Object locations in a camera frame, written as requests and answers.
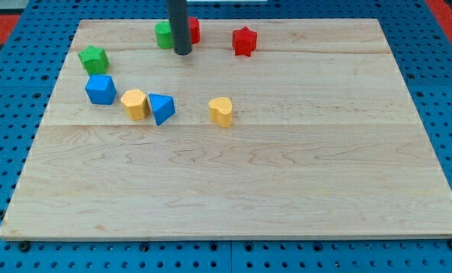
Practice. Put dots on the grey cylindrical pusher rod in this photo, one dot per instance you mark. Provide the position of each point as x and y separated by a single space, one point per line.
179 22

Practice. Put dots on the blue triangle block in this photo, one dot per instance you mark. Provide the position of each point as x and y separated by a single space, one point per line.
162 107

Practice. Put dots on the yellow hexagon block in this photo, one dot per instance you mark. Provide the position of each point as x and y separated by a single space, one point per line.
135 104

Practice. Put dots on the light wooden board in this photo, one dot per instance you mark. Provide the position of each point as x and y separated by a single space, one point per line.
325 142

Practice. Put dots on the red star block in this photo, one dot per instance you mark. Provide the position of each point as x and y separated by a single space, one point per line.
244 41

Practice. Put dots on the yellow heart block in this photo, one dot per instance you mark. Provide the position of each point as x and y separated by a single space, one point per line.
220 111

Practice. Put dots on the blue cube block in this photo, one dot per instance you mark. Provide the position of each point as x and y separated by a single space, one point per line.
100 89

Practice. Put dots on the red circle block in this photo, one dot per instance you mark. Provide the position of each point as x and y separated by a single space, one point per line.
194 28

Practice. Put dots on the green circle block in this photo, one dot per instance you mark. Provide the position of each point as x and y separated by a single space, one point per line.
163 35

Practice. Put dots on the green star block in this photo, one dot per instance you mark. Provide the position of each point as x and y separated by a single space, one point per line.
94 60

